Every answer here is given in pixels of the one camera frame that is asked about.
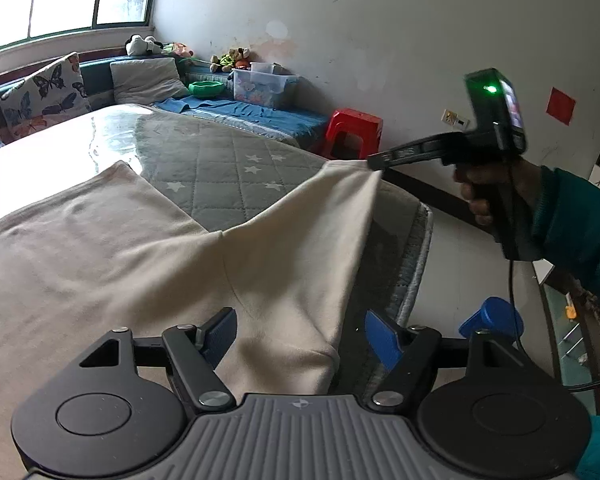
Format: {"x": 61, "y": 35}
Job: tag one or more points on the red paper square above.
{"x": 561, "y": 105}

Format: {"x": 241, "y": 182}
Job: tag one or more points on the brown plush toy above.
{"x": 232, "y": 57}

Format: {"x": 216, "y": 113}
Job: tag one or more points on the teal sofa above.
{"x": 97, "y": 77}

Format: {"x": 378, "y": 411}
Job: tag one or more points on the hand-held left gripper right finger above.
{"x": 382, "y": 340}

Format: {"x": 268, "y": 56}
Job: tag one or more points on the square butterfly print pillow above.
{"x": 45, "y": 95}

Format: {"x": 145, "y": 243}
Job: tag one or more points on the pink green plush toy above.
{"x": 180, "y": 50}

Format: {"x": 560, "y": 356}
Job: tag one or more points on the red plastic stool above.
{"x": 355, "y": 120}

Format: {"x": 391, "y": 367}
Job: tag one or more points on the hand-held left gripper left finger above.
{"x": 220, "y": 335}

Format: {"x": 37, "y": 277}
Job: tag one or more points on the grey star quilted table cover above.
{"x": 240, "y": 160}

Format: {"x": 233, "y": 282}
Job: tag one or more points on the clear plastic storage box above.
{"x": 260, "y": 90}

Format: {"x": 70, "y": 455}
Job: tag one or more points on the blue plastic object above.
{"x": 497, "y": 315}

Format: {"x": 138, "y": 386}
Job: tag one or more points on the blue bench cover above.
{"x": 260, "y": 117}

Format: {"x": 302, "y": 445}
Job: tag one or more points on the panda plush toy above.
{"x": 140, "y": 46}

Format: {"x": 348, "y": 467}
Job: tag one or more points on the cream knit garment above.
{"x": 130, "y": 260}

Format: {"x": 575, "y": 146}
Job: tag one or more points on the green bowl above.
{"x": 207, "y": 89}

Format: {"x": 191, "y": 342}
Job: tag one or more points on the grey cushion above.
{"x": 147, "y": 80}

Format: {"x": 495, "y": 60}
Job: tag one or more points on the person's right hand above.
{"x": 480, "y": 212}

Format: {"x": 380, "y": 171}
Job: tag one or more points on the white wall socket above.
{"x": 452, "y": 118}

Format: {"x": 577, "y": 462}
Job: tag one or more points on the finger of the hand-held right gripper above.
{"x": 405, "y": 152}

